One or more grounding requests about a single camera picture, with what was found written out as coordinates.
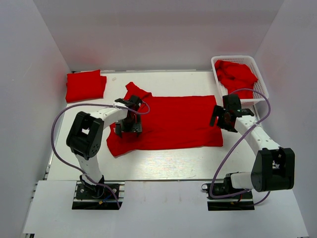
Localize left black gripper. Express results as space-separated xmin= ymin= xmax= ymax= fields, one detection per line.
xmin=115 ymin=114 xmax=141 ymax=137

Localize red t shirt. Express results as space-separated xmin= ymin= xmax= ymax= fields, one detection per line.
xmin=65 ymin=70 xmax=107 ymax=103
xmin=106 ymin=82 xmax=223 ymax=157

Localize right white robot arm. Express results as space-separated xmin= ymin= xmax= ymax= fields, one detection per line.
xmin=210 ymin=94 xmax=295 ymax=198

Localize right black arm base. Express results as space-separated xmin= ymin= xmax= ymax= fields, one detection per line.
xmin=201 ymin=174 xmax=255 ymax=211

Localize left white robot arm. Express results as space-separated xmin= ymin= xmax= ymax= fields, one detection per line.
xmin=66 ymin=95 xmax=144 ymax=198

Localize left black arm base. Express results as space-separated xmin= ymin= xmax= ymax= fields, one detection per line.
xmin=72 ymin=176 xmax=124 ymax=210

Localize red shirts in basket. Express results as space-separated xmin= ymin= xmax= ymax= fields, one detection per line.
xmin=214 ymin=60 xmax=258 ymax=94

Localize white plastic basket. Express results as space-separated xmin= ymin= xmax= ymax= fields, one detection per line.
xmin=211 ymin=55 xmax=268 ymax=97

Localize folded red t shirt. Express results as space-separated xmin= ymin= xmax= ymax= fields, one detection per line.
xmin=65 ymin=70 xmax=107 ymax=103

